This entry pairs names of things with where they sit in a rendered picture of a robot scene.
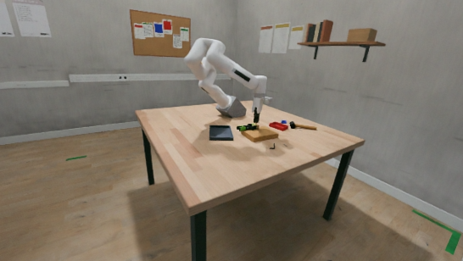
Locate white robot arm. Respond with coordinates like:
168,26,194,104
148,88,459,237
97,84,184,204
184,38,272,109

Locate light wooden board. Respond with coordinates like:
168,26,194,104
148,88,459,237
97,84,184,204
241,126,279,142

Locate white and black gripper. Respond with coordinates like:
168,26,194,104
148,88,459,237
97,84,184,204
252,97,263,123

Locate red open tray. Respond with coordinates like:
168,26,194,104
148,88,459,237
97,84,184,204
269,122,288,131

